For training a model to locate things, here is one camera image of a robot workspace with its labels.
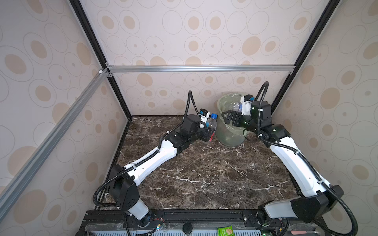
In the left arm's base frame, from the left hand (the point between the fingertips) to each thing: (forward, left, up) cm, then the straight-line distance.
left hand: (215, 126), depth 73 cm
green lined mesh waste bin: (+8, -12, -18) cm, 23 cm away
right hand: (+4, -7, +4) cm, 9 cm away
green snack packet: (-42, -5, -27) cm, 50 cm away
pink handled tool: (-42, -38, -29) cm, 63 cm away
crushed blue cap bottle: (+1, +2, +1) cm, 2 cm away
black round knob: (-41, +13, -19) cm, 47 cm away
